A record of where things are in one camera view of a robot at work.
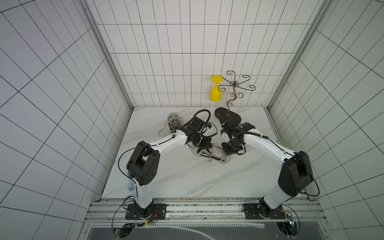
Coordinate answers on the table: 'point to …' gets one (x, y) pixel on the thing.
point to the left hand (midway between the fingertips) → (209, 149)
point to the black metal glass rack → (231, 117)
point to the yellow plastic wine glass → (215, 92)
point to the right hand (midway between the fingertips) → (226, 149)
